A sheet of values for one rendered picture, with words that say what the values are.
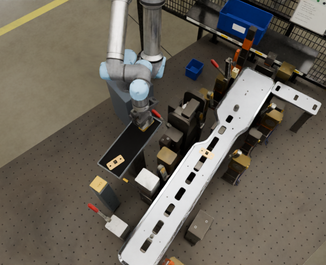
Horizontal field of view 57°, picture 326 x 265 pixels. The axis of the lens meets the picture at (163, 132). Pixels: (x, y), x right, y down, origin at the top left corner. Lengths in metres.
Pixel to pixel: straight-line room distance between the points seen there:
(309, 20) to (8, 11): 3.26
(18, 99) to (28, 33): 0.87
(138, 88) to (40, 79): 2.25
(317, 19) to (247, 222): 1.28
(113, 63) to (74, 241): 1.09
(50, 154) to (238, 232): 1.29
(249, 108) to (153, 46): 0.71
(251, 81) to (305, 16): 0.49
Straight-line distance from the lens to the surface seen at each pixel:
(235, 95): 1.90
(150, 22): 1.47
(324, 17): 2.10
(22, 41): 3.79
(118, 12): 1.37
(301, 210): 2.07
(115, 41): 1.34
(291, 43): 2.22
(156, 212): 1.58
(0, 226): 2.11
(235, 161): 1.66
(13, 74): 3.53
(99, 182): 1.48
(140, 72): 1.29
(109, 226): 1.53
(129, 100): 1.72
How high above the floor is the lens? 2.56
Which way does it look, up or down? 65 degrees down
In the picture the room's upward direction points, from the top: straight up
